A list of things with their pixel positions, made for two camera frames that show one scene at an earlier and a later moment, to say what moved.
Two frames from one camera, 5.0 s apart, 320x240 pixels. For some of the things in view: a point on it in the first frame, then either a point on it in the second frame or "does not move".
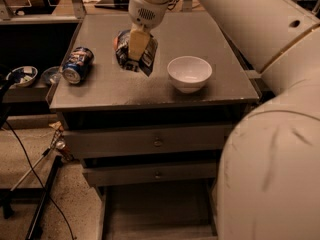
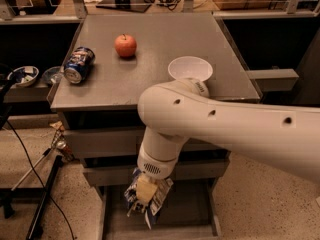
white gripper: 145,15 to 152,165
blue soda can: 79,64 does not move
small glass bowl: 52,75 does not move
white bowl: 189,74 does not move
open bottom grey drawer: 184,210 does not move
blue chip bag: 145,63 to 151,208
